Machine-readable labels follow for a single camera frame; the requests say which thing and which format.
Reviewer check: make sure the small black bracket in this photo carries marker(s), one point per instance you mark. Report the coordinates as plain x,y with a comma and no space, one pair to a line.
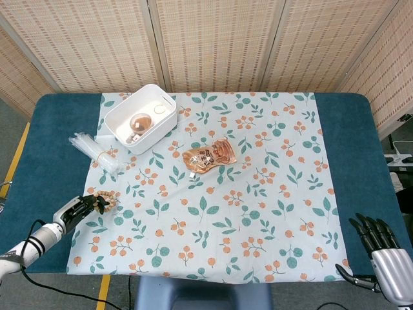
404,118

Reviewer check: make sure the floral leaf and berry tablecloth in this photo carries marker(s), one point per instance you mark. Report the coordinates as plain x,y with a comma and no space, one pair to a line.
226,206

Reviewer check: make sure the black object on floor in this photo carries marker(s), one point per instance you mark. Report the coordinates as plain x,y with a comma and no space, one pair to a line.
406,200

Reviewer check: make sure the white plastic storage box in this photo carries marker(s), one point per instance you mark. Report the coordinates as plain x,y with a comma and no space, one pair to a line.
142,147

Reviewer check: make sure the small white item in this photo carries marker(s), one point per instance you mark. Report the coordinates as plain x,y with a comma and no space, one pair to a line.
134,138

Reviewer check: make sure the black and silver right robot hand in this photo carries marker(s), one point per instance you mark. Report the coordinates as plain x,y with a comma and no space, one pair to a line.
393,268

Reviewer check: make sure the brown round ball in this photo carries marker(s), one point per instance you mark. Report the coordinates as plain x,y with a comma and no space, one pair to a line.
140,123

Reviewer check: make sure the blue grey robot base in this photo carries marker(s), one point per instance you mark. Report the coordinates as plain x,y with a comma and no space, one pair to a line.
203,295

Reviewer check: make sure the woven bamboo folding screen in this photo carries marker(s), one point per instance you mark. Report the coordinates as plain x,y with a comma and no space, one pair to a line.
209,42

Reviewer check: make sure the white object on floor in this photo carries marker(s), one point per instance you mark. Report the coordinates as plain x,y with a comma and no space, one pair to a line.
395,181

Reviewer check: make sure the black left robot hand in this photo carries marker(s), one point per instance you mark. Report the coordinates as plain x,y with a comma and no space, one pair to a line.
75,211

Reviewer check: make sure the clear plastic bag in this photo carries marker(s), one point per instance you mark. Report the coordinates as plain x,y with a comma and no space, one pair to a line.
103,138

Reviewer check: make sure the metal frame piece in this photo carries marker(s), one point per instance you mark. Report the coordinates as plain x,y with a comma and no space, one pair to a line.
3,197

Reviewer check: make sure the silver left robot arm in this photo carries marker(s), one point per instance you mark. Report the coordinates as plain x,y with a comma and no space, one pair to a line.
38,240

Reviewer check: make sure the orange spouted sauce pouch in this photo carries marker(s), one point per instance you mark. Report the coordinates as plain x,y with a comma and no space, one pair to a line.
209,158

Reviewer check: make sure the bundle of clear plastic straws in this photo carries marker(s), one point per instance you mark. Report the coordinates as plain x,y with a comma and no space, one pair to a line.
93,150

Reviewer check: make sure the teal table cover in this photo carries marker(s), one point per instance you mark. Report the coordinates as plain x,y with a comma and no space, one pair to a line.
48,145

